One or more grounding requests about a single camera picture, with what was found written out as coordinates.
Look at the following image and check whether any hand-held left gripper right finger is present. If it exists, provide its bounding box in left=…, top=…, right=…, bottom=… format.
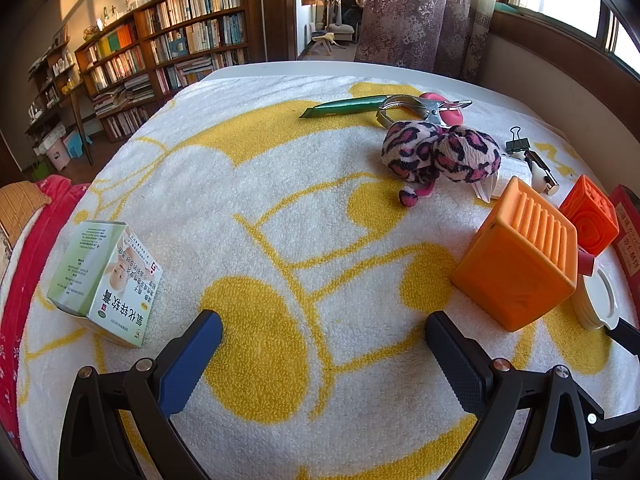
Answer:
left=425, top=310, right=606, bottom=480

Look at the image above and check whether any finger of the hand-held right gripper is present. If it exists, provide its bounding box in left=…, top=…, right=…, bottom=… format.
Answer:
left=589, top=407, right=640, bottom=480
left=604, top=316, right=640, bottom=357

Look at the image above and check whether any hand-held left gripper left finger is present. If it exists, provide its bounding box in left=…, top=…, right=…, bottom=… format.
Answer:
left=59, top=310, right=224, bottom=480

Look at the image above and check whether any small white dish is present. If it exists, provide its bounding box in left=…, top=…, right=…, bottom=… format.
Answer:
left=570, top=265, right=626, bottom=332

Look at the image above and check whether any orange ribbed cube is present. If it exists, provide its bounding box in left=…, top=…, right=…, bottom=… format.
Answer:
left=451, top=176, right=580, bottom=332

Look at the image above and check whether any red container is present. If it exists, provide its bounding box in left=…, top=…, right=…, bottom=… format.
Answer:
left=607, top=184, right=640, bottom=281

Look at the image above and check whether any green white medicine box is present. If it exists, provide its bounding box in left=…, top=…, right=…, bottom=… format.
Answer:
left=46, top=220, right=164, bottom=349

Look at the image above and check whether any orange embossed cube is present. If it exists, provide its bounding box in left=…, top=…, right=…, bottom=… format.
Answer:
left=558, top=174, right=621, bottom=256

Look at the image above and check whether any pink leopard plush toy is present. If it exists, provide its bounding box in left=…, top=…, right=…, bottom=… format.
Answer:
left=381, top=120, right=502, bottom=209

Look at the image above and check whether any panda figurine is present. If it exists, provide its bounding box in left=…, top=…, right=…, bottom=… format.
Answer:
left=525, top=150, right=561, bottom=196

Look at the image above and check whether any red blanket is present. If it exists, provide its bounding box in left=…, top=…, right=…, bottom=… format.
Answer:
left=0, top=175, right=91, bottom=456

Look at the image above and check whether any yellow white towel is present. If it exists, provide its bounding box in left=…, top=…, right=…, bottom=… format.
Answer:
left=17, top=76, right=640, bottom=480

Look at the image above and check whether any clear plastic packet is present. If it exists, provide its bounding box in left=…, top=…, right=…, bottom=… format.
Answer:
left=470, top=156, right=532, bottom=204

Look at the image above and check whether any black binder clip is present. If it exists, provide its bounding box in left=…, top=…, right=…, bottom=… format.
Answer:
left=505, top=126, right=536, bottom=161

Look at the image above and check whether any orange quilted pillow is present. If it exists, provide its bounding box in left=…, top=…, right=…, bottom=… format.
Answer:
left=0, top=181, right=51, bottom=246

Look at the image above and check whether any blue stool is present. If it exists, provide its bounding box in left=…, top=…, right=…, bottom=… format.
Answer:
left=62, top=130, right=93, bottom=161

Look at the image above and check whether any pink bin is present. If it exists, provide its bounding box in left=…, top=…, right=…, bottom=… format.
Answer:
left=45, top=140, right=71, bottom=171

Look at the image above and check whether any metal spring clamp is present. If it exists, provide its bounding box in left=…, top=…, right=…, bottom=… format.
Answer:
left=375, top=95, right=473, bottom=128

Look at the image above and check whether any green pen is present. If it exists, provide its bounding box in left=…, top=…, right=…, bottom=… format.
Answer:
left=299, top=94, right=396, bottom=120

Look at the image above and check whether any small wooden shelf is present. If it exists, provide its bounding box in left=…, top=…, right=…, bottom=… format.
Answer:
left=25, top=40, right=96, bottom=166

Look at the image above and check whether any large wooden bookshelf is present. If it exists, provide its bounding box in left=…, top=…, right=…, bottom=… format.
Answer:
left=75, top=0, right=261, bottom=143

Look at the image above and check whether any patterned curtain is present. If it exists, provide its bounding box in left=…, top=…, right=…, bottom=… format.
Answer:
left=345, top=0, right=511, bottom=83

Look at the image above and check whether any wooden stool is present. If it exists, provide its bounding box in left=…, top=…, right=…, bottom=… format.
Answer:
left=312, top=32, right=341, bottom=56

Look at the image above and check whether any pink rubber ring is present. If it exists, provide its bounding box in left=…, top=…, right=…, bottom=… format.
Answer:
left=419, top=91, right=465, bottom=126

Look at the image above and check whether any wooden door frame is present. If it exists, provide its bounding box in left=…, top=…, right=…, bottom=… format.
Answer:
left=262, top=0, right=303, bottom=63

